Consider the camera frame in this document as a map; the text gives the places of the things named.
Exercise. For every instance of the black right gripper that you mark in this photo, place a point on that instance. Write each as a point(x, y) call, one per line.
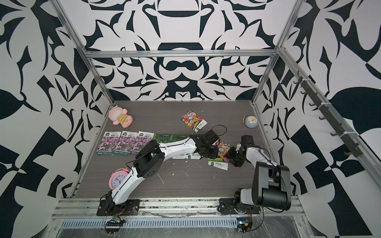
point(230, 154)

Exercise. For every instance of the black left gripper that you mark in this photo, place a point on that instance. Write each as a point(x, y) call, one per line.
point(214, 155)

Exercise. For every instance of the orange flower seed packet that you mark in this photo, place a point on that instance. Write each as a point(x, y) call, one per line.
point(221, 162)

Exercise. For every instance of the green melon seed packet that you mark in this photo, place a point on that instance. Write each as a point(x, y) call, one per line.
point(184, 155)
point(165, 138)
point(195, 155)

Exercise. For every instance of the mixed colour flower seed packet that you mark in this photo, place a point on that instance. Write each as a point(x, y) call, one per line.
point(194, 121)

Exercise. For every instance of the pink flower seed packet white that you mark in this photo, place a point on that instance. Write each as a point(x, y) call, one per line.
point(141, 140)

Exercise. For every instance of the pink flower seed packet teal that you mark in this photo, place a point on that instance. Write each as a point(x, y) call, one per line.
point(108, 143)

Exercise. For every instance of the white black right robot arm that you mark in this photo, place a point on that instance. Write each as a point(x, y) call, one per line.
point(271, 186)

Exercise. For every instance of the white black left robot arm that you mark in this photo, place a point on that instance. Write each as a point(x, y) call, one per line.
point(148, 162)

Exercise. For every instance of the small white round clock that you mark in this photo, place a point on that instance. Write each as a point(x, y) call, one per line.
point(250, 121)

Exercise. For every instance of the pink striped plush toy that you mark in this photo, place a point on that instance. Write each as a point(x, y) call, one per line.
point(119, 116)

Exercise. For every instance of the pink alarm clock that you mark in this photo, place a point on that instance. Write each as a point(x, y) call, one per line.
point(118, 177)

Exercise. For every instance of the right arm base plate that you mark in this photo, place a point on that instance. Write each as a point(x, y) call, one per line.
point(228, 206)

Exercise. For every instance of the right circuit board with wires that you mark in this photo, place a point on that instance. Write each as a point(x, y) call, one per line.
point(244, 224)

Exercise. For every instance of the circuit board with wires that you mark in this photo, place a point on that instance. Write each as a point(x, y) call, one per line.
point(114, 225)
point(244, 224)

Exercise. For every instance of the black wall hook rack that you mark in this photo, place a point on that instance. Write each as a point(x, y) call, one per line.
point(331, 115)

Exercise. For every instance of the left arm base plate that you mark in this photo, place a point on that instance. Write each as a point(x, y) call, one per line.
point(129, 208)

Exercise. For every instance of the left circuit board with wires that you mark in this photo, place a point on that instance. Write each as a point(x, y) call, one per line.
point(114, 225)

